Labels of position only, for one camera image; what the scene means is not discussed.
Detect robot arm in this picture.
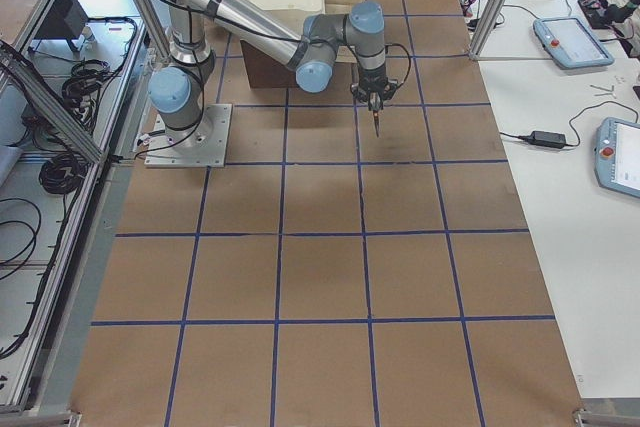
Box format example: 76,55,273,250
163,0,404,129

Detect far teach pendant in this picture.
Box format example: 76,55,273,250
532,17,614,69

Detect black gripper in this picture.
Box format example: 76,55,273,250
350,76,400,110

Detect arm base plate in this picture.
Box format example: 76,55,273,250
144,104,233,168

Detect orange grey scissors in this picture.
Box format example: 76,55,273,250
372,109,381,138

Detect wooden drawer with white handle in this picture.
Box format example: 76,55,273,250
324,0,365,64

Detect dark brown wooden cabinet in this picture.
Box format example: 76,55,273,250
240,39,326,91

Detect near teach pendant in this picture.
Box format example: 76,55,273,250
594,117,639,198

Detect black power adapter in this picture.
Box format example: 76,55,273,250
517,130,568,149

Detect teach pendant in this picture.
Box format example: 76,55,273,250
532,17,614,69
594,117,639,198

